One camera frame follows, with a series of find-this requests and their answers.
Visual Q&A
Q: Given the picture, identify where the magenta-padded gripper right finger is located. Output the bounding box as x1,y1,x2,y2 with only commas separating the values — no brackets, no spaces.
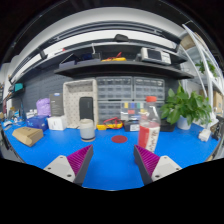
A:
133,144,183,186

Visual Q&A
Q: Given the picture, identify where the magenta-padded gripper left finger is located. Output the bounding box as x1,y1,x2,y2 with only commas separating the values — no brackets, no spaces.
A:
43,144,95,187

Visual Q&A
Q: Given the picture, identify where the red-capped clear drink bottle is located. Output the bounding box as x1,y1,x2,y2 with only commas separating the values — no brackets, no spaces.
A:
137,95,162,154

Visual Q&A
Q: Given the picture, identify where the black zip case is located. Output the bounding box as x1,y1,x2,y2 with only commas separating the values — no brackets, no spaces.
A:
159,119,176,133

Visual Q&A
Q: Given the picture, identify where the brown cardboard box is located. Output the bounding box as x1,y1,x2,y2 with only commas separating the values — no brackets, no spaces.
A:
11,126,45,148

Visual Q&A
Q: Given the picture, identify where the grey and white cup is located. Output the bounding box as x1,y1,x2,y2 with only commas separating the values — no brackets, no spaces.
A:
79,118,97,143

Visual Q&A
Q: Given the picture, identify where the blue box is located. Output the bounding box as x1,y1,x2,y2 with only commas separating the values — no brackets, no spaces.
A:
26,115,50,132

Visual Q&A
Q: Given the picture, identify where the white power adapter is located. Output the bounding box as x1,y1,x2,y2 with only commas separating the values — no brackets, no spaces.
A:
198,128,212,143

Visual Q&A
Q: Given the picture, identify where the black box with white label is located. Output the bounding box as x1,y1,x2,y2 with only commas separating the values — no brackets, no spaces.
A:
123,119,141,133

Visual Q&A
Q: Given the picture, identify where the flat round red coaster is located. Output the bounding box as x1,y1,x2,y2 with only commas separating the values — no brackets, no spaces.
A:
110,134,129,144

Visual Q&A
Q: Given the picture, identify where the purple plastic bag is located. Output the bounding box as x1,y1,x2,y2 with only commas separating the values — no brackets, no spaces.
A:
35,97,52,117

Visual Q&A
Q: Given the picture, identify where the green potted plant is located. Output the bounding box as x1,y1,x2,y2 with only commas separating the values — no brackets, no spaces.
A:
160,83,213,131

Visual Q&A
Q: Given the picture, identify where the dark grey flat box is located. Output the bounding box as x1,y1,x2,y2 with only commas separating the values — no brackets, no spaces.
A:
49,92,65,117

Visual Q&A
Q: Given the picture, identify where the black rectangular device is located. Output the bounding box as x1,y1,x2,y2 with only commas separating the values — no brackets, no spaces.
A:
78,96,95,122

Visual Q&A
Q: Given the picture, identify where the grey cabinet with coloured parts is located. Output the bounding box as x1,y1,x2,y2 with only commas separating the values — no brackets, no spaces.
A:
121,100,166,123

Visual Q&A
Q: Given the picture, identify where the yellow multimeter with red leads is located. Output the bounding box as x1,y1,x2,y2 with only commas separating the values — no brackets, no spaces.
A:
96,117,124,131

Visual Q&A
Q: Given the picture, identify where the beige dotted tray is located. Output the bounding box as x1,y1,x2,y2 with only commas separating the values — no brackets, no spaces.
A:
62,78,99,130

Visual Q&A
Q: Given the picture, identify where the teal tool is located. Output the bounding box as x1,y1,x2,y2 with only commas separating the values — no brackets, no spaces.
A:
13,82,25,93

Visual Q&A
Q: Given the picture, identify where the black workbench shelf unit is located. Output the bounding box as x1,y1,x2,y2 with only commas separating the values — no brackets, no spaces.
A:
8,19,195,84

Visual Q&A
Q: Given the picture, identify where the white shelf unit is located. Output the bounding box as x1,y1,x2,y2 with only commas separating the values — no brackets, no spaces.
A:
178,23,224,128

